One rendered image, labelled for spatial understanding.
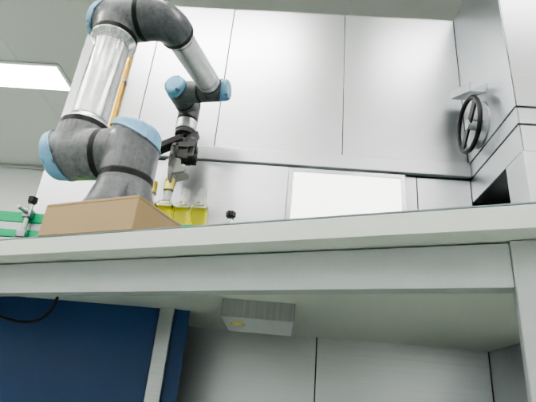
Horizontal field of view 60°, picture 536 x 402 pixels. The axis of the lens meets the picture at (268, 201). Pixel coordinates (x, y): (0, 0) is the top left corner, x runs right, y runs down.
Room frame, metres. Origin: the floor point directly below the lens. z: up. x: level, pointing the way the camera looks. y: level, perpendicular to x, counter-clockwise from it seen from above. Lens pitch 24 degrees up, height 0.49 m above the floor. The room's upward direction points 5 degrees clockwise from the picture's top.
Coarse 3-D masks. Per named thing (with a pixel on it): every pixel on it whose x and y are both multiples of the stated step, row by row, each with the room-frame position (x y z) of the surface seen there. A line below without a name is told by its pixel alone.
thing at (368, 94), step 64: (256, 64) 1.57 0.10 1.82; (320, 64) 1.55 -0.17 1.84; (384, 64) 1.54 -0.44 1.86; (448, 64) 1.53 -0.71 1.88; (256, 128) 1.57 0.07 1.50; (320, 128) 1.55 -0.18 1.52; (384, 128) 1.54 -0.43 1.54; (448, 128) 1.53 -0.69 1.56; (64, 192) 1.60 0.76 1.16; (448, 192) 1.53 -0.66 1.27
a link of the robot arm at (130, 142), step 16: (112, 128) 0.86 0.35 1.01; (128, 128) 0.85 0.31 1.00; (144, 128) 0.86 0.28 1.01; (96, 144) 0.86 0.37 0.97; (112, 144) 0.85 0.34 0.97; (128, 144) 0.85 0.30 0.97; (144, 144) 0.86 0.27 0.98; (160, 144) 0.91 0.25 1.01; (96, 160) 0.88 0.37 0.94; (112, 160) 0.85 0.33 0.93; (128, 160) 0.85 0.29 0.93; (144, 160) 0.86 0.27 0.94; (96, 176) 0.92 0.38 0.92
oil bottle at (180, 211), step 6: (174, 204) 1.41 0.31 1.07; (180, 204) 1.40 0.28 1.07; (186, 204) 1.40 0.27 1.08; (174, 210) 1.40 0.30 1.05; (180, 210) 1.40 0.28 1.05; (186, 210) 1.40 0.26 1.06; (174, 216) 1.40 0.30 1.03; (180, 216) 1.40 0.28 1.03; (186, 216) 1.40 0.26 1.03; (180, 222) 1.40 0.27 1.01; (186, 222) 1.40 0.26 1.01
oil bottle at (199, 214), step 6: (192, 204) 1.39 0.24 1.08; (198, 204) 1.39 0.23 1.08; (204, 204) 1.39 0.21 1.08; (192, 210) 1.39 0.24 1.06; (198, 210) 1.39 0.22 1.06; (204, 210) 1.39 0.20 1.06; (192, 216) 1.39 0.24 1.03; (198, 216) 1.39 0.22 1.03; (204, 216) 1.39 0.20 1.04; (192, 222) 1.39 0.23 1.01; (198, 222) 1.39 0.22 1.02; (204, 222) 1.39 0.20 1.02
